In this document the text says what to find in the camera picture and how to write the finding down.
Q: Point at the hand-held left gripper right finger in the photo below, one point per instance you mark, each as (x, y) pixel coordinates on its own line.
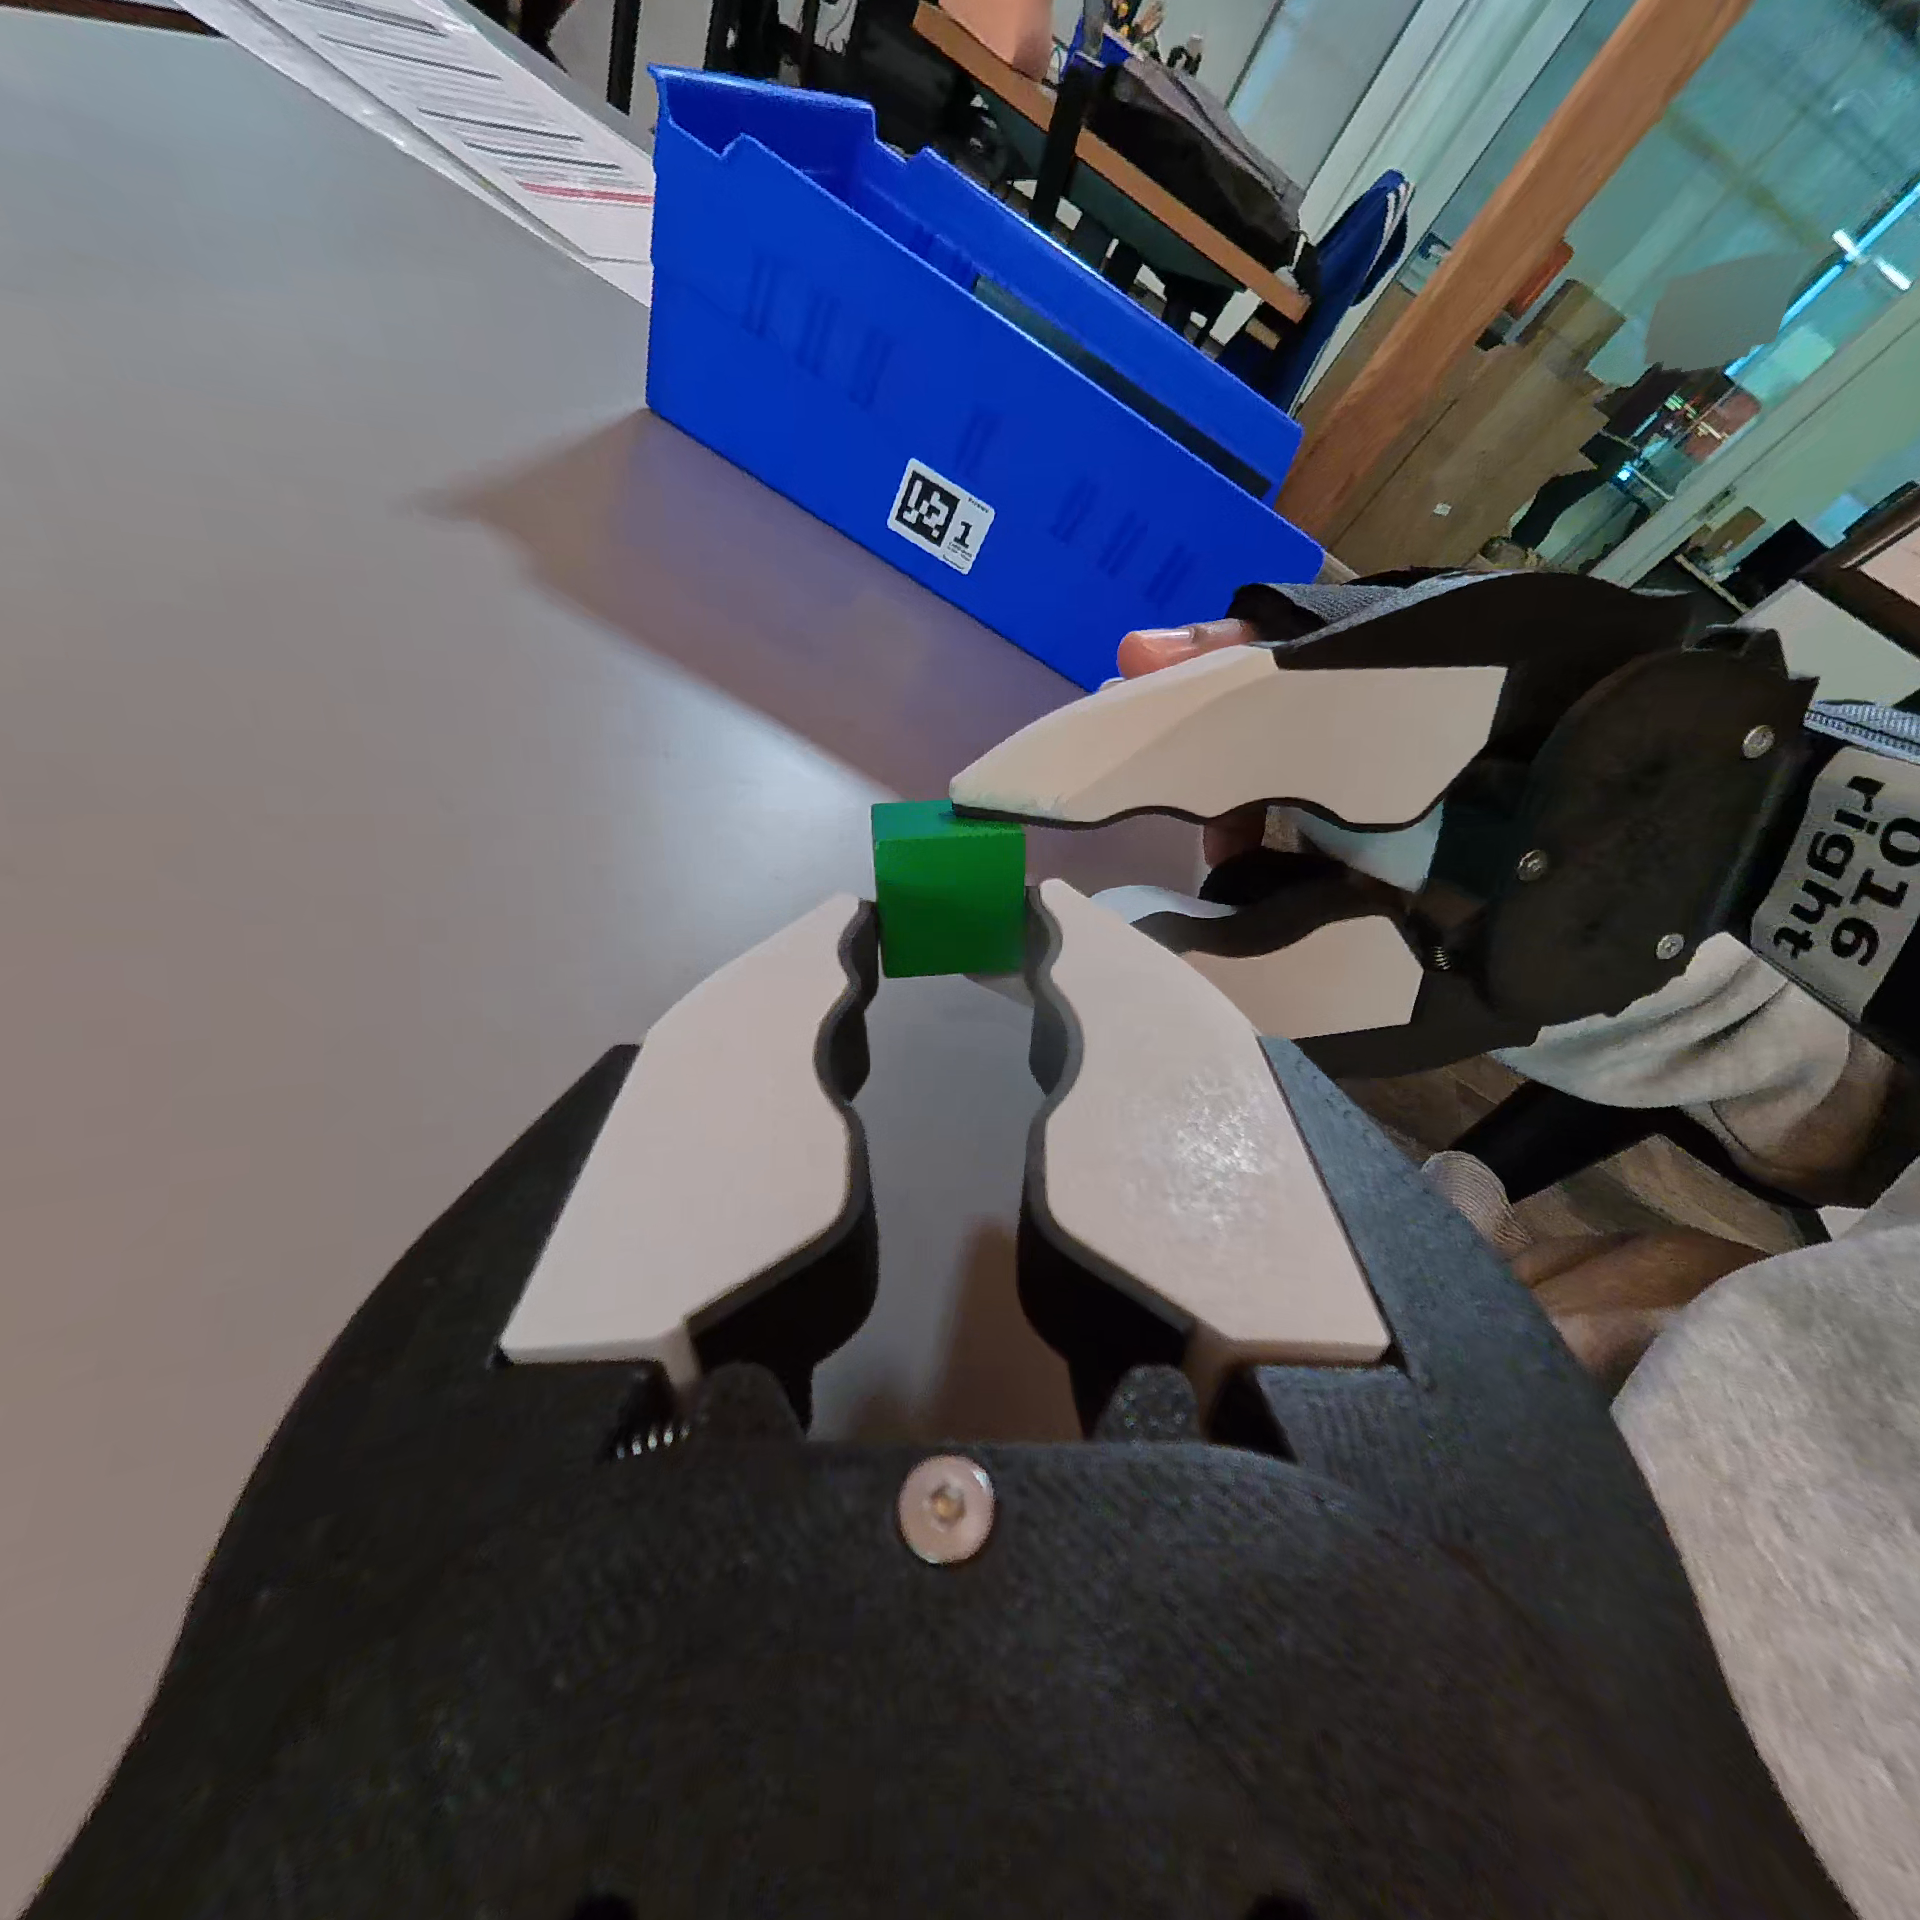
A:
(1185, 1155)

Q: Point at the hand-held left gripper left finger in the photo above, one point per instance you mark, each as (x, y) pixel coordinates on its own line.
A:
(704, 1141)

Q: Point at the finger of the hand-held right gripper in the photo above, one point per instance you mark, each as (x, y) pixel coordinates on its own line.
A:
(1334, 984)
(1244, 735)

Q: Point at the green wooden cube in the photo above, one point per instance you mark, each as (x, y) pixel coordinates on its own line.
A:
(944, 892)

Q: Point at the grey desk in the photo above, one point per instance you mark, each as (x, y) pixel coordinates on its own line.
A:
(300, 600)

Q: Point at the person's right hand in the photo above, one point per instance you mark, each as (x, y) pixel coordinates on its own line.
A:
(1171, 649)

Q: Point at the blue jacket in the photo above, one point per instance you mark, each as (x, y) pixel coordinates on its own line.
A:
(1348, 271)

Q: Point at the wooden beam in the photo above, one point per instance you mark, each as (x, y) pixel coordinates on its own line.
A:
(1499, 253)

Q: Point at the blue plastic bin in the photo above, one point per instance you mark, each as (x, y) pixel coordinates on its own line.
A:
(838, 330)

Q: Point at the dark bag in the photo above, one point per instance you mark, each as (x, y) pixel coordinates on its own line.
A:
(1201, 141)

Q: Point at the wooden table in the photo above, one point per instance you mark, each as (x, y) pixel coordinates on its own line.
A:
(1001, 44)

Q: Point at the printed paper sheet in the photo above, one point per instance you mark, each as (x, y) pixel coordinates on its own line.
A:
(450, 89)

